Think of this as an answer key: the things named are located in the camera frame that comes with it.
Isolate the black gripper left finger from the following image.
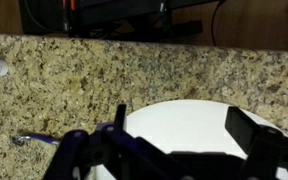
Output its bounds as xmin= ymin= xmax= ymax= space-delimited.
xmin=43 ymin=103 xmax=192 ymax=180

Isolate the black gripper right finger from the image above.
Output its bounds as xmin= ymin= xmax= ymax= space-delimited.
xmin=224 ymin=106 xmax=288 ymax=180

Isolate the white oval sink basin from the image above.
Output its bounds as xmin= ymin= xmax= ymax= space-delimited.
xmin=90 ymin=99 xmax=288 ymax=180

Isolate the blue disposable razor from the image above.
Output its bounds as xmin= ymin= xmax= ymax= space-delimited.
xmin=11 ymin=133 xmax=61 ymax=148

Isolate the black robot cart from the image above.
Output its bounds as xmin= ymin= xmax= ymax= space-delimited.
xmin=18 ymin=0 xmax=220 ymax=42

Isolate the orange clamp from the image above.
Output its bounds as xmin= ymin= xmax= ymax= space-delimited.
xmin=61 ymin=0 xmax=77 ymax=11

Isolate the thin black cart cable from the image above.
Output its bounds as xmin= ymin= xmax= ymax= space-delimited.
xmin=211 ymin=0 xmax=227 ymax=47

